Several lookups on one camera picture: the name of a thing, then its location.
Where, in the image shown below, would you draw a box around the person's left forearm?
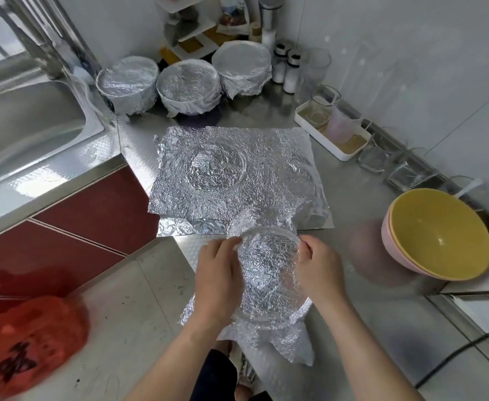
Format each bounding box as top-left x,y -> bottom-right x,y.
126,317 -> 233,401

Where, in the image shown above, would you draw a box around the white dish brush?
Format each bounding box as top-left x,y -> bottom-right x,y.
69,66 -> 95,87

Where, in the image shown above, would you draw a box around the foil-covered bowl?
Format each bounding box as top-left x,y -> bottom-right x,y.
95,56 -> 159,116
178,208 -> 316,366
156,59 -> 224,119

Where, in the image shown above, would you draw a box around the stack of aluminium foil sheets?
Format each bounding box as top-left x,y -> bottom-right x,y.
148,125 -> 335,239

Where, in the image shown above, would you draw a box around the colourful snack packet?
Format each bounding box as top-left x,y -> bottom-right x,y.
218,0 -> 250,34

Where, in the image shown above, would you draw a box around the person's right white shoe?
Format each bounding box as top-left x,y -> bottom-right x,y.
238,355 -> 258,388

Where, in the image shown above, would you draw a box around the pink bowl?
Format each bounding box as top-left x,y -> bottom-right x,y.
382,208 -> 417,272

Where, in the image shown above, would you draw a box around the person's right hand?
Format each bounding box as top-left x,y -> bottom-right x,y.
296,234 -> 348,310

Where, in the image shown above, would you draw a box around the person's right forearm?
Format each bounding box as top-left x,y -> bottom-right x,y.
320,296 -> 425,401

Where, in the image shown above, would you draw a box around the stainless steel sink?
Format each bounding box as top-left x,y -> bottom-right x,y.
0,71 -> 120,243

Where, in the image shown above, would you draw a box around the black cable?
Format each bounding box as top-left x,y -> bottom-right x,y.
415,321 -> 489,389

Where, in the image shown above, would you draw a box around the red plastic bag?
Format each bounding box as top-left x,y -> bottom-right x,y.
0,295 -> 90,399

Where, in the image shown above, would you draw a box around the person's dark trousers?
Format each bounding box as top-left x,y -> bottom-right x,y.
190,349 -> 271,401

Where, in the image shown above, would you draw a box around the yellow bowl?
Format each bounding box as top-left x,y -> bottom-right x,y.
389,188 -> 489,281

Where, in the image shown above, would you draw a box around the steel faucet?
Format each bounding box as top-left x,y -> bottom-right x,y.
0,0 -> 62,80

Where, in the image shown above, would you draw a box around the foil-wrapped bowl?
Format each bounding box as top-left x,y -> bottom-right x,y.
211,40 -> 273,100

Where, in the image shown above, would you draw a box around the white rectangular tray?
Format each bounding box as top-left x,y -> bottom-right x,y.
294,102 -> 371,162

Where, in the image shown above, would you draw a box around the white spoon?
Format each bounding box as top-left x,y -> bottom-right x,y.
453,178 -> 483,199

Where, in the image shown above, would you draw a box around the white shaker with black lid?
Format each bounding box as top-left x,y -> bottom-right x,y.
272,44 -> 290,84
283,51 -> 302,95

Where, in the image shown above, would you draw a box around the red kitchen cabinet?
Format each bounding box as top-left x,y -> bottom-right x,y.
0,167 -> 162,322

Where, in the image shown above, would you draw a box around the pink translucent cup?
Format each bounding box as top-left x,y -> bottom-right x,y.
325,108 -> 363,145

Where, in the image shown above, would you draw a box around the white corner shelf rack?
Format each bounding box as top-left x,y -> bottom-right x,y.
154,0 -> 250,59

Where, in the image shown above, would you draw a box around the person's left hand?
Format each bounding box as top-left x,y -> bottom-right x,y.
194,236 -> 244,331

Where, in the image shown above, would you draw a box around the tall white steel-capped bottle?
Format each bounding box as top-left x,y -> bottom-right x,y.
258,0 -> 284,51

